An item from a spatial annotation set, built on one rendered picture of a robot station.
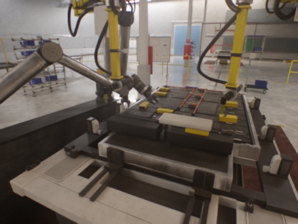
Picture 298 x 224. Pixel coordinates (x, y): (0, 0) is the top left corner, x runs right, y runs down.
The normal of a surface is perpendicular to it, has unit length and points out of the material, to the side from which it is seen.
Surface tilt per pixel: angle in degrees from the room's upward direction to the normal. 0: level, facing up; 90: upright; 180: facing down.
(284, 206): 0
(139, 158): 90
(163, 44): 90
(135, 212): 0
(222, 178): 90
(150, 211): 0
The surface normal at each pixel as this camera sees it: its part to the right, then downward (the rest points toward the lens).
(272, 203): 0.00, -0.93
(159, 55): -0.28, 0.35
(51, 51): 0.57, 0.29
